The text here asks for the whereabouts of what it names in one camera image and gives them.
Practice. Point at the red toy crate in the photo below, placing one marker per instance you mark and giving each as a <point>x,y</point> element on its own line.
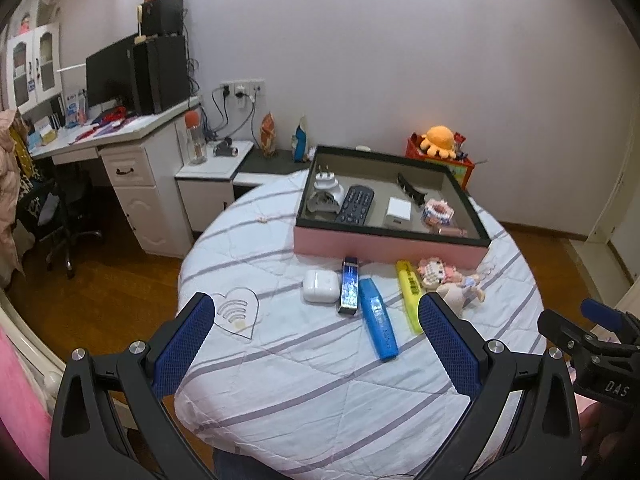
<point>462,172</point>

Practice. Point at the rose gold cylinder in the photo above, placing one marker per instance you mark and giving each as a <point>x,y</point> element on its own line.
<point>450,231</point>

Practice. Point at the white wall socket strip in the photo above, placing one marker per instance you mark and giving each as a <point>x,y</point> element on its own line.
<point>242,88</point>

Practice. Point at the black remote control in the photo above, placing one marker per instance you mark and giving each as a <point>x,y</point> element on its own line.
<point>354,205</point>

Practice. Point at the blue patterned slim device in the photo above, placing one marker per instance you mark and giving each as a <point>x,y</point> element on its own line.
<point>349,285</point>

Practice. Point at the bottle with orange cap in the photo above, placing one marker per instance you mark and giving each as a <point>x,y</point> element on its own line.
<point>196,142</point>

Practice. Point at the grey socket adapter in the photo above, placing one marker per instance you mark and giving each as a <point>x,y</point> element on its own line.
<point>322,206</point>

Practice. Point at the hanging clothes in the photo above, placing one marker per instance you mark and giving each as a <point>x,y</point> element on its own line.
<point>12,185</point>

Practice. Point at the pink box with black rim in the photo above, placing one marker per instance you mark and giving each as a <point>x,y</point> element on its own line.
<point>380,252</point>

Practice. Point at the black computer monitor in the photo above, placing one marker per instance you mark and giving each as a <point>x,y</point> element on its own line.
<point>110,75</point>

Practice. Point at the pink brick toy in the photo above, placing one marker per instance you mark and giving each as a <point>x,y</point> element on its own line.
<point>432,271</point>

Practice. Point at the orange snack bag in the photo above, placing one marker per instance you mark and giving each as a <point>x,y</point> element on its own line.
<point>268,135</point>

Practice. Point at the small doll figurine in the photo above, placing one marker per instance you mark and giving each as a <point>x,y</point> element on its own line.
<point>457,292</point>

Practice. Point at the orange octopus plush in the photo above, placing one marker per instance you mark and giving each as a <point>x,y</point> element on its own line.
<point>437,140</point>

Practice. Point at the white bed frame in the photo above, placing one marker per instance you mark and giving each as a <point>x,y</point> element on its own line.
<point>35,355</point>

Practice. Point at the low white black cabinet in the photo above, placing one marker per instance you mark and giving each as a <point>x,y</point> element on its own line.
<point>205,200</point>

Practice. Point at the white glass door cabinet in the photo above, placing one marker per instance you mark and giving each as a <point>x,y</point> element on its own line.
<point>32,67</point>

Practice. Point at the black office chair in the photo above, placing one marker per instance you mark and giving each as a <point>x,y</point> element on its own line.
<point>65,215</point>

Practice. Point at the blue white bottle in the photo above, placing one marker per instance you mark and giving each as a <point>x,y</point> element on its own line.
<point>300,142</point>

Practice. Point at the black hair clip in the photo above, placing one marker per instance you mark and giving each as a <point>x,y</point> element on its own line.
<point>410,189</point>

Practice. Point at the white desk with drawers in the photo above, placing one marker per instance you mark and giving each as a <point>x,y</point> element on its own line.
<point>150,195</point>

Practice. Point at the pink blanket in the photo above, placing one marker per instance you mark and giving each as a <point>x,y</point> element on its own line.
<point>20,410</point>

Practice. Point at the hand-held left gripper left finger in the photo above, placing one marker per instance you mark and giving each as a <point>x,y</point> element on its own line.
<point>182,345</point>

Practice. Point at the person's right hand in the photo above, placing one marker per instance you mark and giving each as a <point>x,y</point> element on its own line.
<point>600,427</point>

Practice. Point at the red item on desk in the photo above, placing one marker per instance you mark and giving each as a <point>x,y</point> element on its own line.
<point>114,116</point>

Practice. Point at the yellow highlighter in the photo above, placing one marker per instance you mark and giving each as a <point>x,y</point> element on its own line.
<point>410,297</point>

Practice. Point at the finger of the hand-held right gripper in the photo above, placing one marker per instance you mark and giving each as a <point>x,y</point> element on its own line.
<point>602,310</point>
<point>565,330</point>

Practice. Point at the white plug adapter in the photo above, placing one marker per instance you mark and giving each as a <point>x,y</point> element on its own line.
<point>327,182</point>

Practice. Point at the pink brick donut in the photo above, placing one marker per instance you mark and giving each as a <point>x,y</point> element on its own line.
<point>437,212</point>

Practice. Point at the blue white box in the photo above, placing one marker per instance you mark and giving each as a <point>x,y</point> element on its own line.
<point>75,109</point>

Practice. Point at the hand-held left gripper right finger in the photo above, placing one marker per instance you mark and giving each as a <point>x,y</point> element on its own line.
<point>450,345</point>

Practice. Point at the white door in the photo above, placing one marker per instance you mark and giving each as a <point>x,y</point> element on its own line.
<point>625,200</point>

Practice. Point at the black box on tower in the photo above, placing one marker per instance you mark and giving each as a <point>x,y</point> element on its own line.
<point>160,16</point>

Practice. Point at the white charger block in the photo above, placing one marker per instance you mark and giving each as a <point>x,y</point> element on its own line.
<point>398,212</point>

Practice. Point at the white earbuds case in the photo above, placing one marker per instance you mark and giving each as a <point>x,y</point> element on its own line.
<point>319,286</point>

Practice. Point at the blue highlighter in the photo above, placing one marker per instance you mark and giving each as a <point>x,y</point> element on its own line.
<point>377,320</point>

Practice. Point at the black computer tower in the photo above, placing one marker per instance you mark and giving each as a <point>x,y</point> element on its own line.
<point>162,75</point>

